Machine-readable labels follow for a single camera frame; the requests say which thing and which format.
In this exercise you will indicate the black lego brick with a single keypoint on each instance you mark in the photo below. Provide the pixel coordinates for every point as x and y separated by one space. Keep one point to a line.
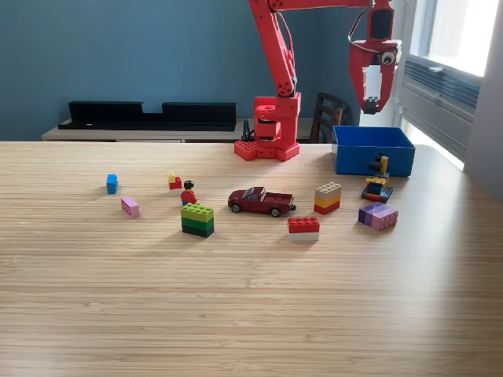
371 105

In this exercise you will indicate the purple pink brick stack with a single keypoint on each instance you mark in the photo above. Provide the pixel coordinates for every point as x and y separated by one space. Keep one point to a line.
377 216

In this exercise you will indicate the green lego brick stack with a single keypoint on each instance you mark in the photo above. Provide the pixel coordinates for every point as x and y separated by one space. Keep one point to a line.
197 222

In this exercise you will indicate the pink lego brick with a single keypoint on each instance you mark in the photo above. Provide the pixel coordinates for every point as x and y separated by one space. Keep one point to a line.
130 207

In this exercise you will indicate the blue plastic bin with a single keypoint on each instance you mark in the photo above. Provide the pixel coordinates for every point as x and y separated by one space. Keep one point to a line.
353 161

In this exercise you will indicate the small blue lego brick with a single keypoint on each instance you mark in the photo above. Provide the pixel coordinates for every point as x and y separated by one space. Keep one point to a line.
112 184

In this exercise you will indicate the dark wooden chair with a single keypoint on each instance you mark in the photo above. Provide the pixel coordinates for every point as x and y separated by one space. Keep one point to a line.
326 118

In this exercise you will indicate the grey vent unit under window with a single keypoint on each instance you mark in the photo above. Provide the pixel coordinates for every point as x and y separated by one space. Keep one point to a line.
440 102

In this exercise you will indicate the bright window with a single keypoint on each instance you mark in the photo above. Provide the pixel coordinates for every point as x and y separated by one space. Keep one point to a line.
463 31

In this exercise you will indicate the small yellow toy digger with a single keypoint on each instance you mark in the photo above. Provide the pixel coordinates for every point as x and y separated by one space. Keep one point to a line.
377 184

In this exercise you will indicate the tan orange red brick stack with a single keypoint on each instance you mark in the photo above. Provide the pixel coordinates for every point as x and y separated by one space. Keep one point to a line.
327 199

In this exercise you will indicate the black table clamp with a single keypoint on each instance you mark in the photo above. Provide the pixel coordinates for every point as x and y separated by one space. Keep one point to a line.
247 133

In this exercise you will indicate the dark red toy car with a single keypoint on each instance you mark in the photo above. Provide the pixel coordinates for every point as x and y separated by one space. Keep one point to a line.
259 201

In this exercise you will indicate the toy figure red shirt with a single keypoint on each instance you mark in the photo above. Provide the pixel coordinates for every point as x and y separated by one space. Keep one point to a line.
188 194

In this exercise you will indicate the yellow red white brick stack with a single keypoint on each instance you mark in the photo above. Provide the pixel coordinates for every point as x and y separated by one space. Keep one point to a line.
175 184

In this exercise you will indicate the pale wooden sideboard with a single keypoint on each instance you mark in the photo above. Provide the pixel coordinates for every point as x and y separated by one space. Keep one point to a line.
118 135

